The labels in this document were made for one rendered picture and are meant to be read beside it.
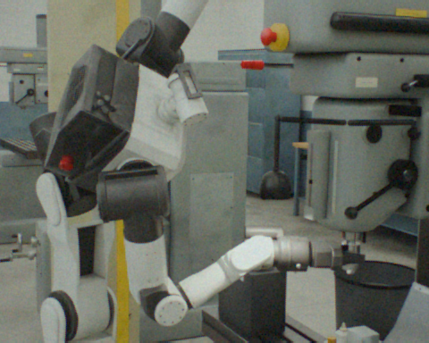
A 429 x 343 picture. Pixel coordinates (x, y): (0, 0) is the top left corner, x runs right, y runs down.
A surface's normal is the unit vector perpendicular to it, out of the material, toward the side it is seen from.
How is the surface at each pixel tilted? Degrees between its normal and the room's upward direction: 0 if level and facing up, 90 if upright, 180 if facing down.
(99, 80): 58
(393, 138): 90
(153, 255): 103
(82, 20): 90
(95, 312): 81
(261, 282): 90
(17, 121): 90
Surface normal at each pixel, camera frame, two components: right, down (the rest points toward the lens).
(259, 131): -0.89, 0.05
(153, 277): 0.40, 0.36
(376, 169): 0.45, 0.14
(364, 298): -0.51, 0.18
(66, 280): -0.70, 0.09
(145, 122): 0.62, -0.43
